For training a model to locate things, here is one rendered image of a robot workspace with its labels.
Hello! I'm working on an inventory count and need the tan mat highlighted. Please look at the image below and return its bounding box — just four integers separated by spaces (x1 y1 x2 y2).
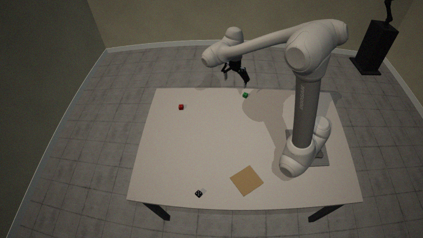
230 165 264 196

